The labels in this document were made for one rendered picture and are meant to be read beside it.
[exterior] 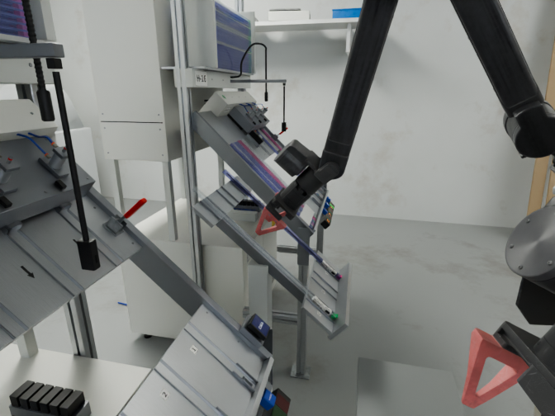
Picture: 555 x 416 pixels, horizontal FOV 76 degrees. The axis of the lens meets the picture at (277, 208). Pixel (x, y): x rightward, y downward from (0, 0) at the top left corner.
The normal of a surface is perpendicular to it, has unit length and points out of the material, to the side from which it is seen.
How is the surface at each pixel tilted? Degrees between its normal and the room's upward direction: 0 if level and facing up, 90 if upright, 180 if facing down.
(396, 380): 0
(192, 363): 43
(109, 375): 0
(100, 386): 0
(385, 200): 90
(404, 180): 90
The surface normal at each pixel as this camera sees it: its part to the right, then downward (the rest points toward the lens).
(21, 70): 0.98, 0.07
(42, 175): 0.66, -0.65
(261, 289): -0.22, 0.30
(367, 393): 0.00, -0.95
